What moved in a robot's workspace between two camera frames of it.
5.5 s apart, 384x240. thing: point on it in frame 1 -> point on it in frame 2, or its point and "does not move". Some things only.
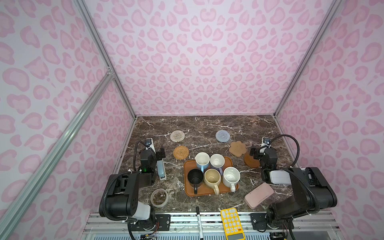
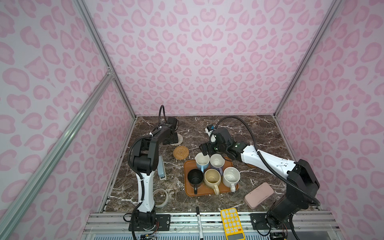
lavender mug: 217,160 does not move
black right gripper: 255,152 -> 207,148
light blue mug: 202,159 does not move
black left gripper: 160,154 -> 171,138
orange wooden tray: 228,162 does not move
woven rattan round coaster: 181,152 does not move
